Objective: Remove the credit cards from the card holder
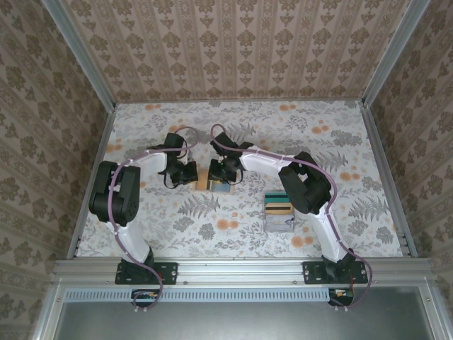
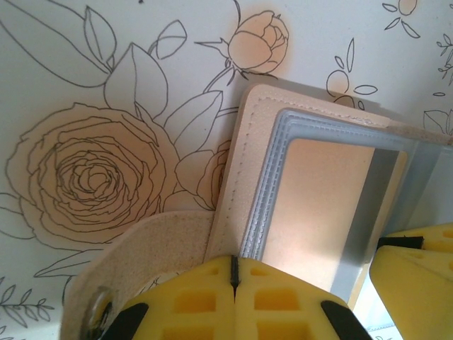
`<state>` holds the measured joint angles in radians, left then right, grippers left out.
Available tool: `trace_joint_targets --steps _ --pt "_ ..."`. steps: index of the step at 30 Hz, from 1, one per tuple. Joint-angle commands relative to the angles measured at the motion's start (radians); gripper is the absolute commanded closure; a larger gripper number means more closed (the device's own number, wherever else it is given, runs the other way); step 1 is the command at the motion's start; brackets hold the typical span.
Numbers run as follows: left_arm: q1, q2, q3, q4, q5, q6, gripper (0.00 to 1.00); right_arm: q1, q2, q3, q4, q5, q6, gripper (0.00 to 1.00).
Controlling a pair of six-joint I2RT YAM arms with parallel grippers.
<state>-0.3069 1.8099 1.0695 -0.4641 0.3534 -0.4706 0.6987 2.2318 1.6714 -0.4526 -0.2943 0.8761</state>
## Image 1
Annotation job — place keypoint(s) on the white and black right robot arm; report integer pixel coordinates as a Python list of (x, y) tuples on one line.
[(262, 163)]

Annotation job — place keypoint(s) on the grey sheet metal panel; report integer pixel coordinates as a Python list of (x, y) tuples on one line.
[(230, 322)]

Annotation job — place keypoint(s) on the aluminium frame post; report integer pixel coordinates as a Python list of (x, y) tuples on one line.
[(82, 53), (393, 53)]

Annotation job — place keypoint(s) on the clear acrylic card stand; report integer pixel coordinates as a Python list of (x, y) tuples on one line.
[(281, 228)]

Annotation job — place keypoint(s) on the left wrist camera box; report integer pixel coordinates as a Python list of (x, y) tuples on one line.
[(190, 157)]

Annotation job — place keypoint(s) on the yellow-orange card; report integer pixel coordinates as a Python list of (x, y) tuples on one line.
[(204, 180)]

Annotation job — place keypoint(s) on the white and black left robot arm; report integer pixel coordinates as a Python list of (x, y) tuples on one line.
[(131, 241)]

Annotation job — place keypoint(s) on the aluminium side rail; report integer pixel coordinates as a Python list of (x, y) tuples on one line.
[(377, 141), (105, 127)]

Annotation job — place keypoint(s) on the thin aluminium back rail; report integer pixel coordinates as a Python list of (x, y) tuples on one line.
[(240, 102)]

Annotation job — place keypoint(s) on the glossy card with black stripe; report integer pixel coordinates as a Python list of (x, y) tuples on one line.
[(279, 211)]

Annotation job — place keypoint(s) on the aluminium profile beam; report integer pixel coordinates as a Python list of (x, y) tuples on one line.
[(240, 271)]

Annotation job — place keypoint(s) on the teal card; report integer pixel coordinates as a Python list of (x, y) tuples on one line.
[(277, 197)]

